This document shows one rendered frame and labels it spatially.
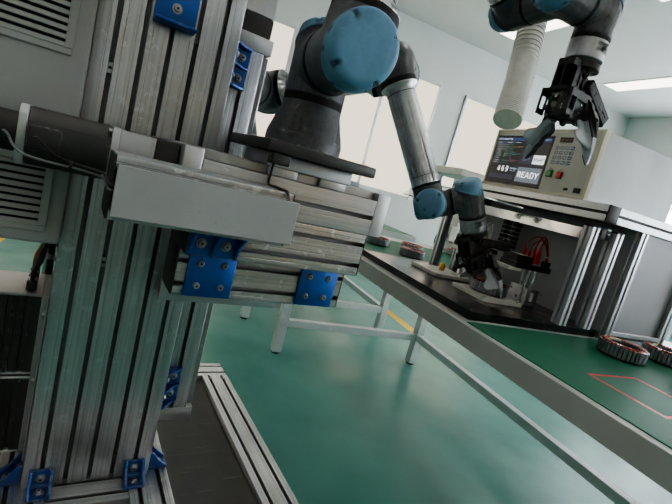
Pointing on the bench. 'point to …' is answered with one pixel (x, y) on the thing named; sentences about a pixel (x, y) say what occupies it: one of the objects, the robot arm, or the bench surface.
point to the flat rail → (535, 221)
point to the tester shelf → (602, 214)
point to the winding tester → (602, 173)
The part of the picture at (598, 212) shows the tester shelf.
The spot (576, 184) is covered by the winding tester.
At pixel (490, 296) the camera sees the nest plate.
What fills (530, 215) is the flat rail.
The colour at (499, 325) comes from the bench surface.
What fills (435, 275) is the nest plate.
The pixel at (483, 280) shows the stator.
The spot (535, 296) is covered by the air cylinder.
